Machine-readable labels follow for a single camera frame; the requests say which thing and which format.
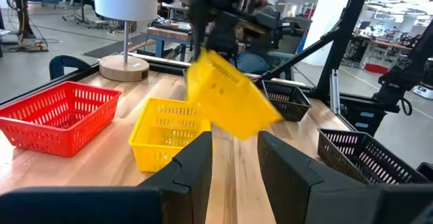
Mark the white lamp with wooden base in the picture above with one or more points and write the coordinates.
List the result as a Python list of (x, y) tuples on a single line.
[(125, 0)]

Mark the silver aluminium profile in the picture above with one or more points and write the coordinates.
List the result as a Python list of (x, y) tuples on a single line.
[(335, 92)]

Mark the yellow plastic slotted basket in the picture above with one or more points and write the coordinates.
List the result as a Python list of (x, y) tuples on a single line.
[(149, 156), (233, 105)]

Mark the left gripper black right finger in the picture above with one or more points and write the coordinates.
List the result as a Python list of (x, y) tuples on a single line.
[(321, 200)]

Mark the red plastic slotted basket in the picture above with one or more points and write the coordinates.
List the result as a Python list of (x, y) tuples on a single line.
[(84, 139)]

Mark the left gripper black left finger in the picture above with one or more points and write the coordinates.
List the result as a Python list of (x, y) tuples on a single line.
[(101, 207)]

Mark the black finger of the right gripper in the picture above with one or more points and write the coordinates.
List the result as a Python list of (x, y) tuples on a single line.
[(199, 31)]

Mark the person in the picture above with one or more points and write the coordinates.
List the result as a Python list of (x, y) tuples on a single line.
[(252, 61)]

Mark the black table edge rail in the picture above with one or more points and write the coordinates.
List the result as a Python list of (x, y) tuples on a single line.
[(165, 69)]

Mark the dark floor mat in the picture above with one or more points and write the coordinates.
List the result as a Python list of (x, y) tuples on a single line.
[(115, 46)]

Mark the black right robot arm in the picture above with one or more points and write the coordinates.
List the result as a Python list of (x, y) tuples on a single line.
[(392, 88)]

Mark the black metal rig frame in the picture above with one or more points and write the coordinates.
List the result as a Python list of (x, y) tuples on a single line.
[(345, 31)]

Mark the black arm base box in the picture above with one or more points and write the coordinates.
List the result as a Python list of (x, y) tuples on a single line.
[(362, 119)]

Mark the black office chair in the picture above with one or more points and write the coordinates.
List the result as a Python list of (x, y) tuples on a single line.
[(291, 31)]

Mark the cluttered wooden desk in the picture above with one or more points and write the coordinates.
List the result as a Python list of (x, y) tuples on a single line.
[(389, 44)]

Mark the blue legged wooden workbench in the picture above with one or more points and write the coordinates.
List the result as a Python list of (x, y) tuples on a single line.
[(165, 34)]

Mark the black arched chair back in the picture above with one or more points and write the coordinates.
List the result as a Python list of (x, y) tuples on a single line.
[(64, 61)]

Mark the red box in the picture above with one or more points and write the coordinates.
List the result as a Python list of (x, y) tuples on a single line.
[(375, 68)]

